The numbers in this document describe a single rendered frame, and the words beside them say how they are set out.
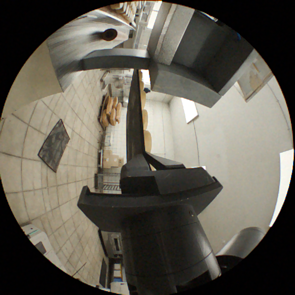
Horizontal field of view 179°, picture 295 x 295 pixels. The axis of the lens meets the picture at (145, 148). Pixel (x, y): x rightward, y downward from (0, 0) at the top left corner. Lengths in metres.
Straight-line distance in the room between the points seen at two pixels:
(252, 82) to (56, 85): 0.48
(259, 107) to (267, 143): 0.64
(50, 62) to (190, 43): 0.27
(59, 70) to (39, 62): 0.05
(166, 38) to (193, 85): 0.10
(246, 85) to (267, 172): 1.79
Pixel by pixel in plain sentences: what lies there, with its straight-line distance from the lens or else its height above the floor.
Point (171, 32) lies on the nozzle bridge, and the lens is 0.19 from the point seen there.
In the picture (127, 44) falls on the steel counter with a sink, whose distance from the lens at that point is 2.79.
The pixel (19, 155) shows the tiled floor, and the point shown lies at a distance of 1.09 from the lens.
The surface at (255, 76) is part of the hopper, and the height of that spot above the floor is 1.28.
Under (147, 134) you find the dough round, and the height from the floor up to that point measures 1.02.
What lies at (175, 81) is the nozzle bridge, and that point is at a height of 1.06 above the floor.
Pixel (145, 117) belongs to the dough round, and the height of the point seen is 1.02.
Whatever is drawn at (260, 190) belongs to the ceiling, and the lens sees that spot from 2.12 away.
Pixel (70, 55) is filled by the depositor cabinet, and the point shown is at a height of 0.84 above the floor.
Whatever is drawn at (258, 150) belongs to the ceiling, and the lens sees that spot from 2.05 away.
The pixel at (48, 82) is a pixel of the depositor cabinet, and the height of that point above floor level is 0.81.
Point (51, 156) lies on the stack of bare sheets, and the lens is 1.37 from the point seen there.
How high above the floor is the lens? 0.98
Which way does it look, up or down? 12 degrees up
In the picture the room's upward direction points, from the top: 92 degrees clockwise
